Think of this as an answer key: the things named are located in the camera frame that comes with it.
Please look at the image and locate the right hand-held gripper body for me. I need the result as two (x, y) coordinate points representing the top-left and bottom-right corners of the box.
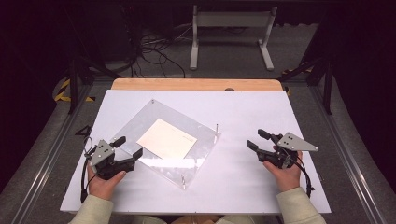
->
(256, 132), (319, 171)

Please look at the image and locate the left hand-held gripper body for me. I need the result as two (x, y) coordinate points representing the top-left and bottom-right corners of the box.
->
(88, 139), (137, 181)

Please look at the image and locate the picture card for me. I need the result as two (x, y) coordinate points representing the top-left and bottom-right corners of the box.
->
(135, 118), (198, 160)

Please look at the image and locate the clear acrylic photo frame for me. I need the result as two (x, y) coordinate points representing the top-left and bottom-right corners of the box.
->
(112, 98), (222, 190)

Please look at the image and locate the person's left hand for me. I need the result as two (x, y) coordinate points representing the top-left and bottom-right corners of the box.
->
(87, 164), (128, 202)

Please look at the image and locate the person's right hand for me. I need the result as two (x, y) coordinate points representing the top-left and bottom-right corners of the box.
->
(262, 150), (304, 193)

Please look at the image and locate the white board sheet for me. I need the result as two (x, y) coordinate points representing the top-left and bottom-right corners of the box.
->
(60, 90), (332, 216)

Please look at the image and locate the black metal stand leg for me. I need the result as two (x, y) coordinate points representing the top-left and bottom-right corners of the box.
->
(278, 57), (334, 116)
(68, 55), (122, 115)

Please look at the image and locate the yellow black hazard tape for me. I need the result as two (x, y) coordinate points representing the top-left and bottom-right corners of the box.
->
(281, 66), (312, 76)
(54, 78), (96, 103)

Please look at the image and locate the wooden table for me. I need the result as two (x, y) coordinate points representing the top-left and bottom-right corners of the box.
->
(110, 77), (284, 92)

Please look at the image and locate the white metal stand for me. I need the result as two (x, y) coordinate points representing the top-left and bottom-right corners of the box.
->
(190, 4), (278, 72)

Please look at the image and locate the black triangular bracket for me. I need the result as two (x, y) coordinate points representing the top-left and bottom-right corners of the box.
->
(74, 125), (92, 137)

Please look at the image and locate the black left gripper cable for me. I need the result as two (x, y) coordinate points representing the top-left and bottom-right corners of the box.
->
(79, 136), (97, 203)

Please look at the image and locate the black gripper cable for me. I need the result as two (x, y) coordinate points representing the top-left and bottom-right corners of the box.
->
(292, 155), (316, 199)
(79, 136), (97, 203)

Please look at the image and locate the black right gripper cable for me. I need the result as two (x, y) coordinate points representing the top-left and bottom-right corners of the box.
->
(292, 155), (316, 199)

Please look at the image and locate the aluminium floor rail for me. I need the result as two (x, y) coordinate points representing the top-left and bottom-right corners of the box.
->
(311, 83), (387, 224)
(10, 83), (94, 224)

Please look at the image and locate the bundle of black floor cables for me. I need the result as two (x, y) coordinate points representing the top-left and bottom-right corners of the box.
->
(120, 3), (187, 78)

